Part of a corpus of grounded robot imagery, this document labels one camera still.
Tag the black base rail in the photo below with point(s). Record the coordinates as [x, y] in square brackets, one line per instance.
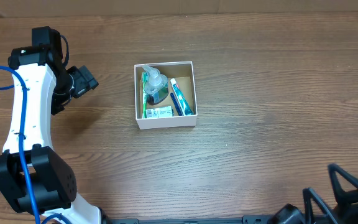
[246, 219]

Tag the small green white packet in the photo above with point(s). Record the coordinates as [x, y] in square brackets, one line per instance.
[163, 112]

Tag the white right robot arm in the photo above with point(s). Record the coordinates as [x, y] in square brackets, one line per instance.
[345, 190]

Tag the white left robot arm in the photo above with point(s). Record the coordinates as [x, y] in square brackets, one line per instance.
[34, 179]

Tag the blue disposable razor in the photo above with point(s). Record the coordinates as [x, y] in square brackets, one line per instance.
[176, 105]

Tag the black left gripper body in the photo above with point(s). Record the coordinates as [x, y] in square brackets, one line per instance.
[84, 81]

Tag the teal toothpaste tube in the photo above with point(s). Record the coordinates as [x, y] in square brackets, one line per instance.
[184, 105]

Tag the pink cardboard box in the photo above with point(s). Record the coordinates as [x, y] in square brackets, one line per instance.
[183, 73]

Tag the green toothbrush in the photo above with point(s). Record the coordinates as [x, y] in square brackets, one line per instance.
[144, 94]

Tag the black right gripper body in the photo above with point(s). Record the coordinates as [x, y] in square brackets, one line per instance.
[334, 211]

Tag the clear soap pump bottle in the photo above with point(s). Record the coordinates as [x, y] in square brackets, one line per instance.
[156, 86]

